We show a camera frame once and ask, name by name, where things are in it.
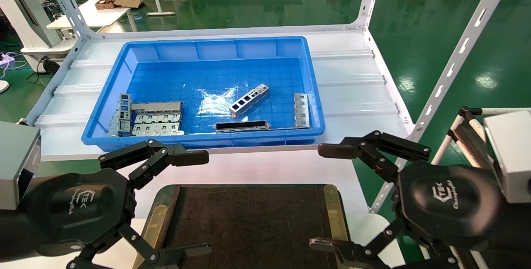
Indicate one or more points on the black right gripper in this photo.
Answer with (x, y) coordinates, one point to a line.
(448, 206)

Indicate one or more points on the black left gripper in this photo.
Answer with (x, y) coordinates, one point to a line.
(74, 211)

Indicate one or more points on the silver slotted metal part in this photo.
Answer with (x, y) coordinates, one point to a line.
(249, 101)

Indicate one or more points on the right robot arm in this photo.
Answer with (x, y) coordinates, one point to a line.
(514, 235)

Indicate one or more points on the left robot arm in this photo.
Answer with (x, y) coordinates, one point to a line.
(12, 231)

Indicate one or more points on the silver tabbed metal part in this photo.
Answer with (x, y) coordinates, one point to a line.
(157, 118)
(301, 111)
(157, 129)

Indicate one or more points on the black container tray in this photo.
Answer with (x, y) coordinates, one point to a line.
(249, 219)

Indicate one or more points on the grey long metal part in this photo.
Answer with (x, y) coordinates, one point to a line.
(157, 106)

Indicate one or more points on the grey windowed metal part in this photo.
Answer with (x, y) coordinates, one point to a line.
(124, 113)

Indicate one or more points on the dark long metal part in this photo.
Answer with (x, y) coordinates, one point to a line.
(240, 126)

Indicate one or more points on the white tube stand black clamps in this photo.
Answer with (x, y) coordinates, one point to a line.
(466, 136)

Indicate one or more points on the clear plastic film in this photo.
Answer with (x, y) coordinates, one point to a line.
(215, 103)

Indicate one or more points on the blue plastic bin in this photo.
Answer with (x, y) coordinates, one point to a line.
(207, 74)

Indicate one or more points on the white table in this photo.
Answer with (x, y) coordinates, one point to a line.
(95, 13)

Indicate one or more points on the open cardboard box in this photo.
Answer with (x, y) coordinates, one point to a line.
(118, 2)

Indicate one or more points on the white power strip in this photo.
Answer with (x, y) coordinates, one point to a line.
(6, 58)

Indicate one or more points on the white machine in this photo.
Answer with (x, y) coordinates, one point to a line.
(25, 24)

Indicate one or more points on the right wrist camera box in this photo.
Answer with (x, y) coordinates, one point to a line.
(510, 152)

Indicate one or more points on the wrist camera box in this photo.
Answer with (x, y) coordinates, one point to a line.
(16, 161)
(510, 152)

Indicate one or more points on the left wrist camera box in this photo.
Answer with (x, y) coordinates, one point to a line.
(16, 161)

